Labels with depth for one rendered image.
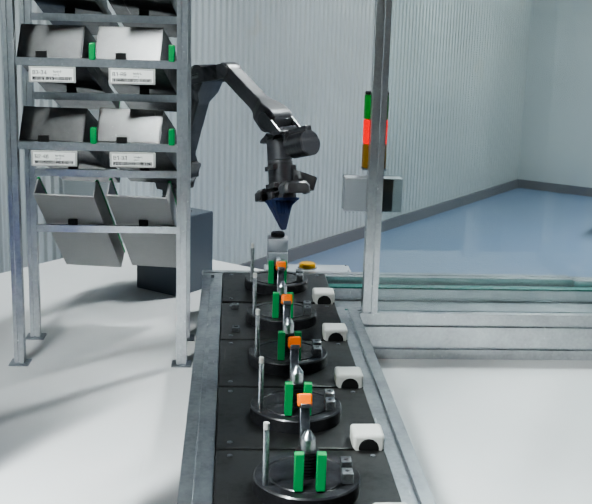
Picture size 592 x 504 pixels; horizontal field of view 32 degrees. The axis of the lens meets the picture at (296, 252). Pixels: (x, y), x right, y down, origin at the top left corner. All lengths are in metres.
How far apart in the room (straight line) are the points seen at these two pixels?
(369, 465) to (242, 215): 4.73
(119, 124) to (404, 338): 0.74
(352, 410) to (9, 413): 0.64
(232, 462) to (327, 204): 5.51
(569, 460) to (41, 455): 0.87
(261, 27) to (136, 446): 4.56
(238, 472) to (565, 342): 1.05
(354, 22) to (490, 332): 4.93
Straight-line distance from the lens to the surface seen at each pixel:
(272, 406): 1.58
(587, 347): 2.30
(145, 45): 2.07
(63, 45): 2.09
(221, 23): 5.81
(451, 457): 1.76
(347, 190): 2.13
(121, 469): 1.69
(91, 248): 2.35
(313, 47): 6.58
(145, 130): 2.08
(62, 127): 2.10
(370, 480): 1.41
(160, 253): 2.34
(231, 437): 1.52
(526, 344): 2.26
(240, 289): 2.28
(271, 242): 2.25
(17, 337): 2.15
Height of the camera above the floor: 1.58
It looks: 13 degrees down
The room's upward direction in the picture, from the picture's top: 2 degrees clockwise
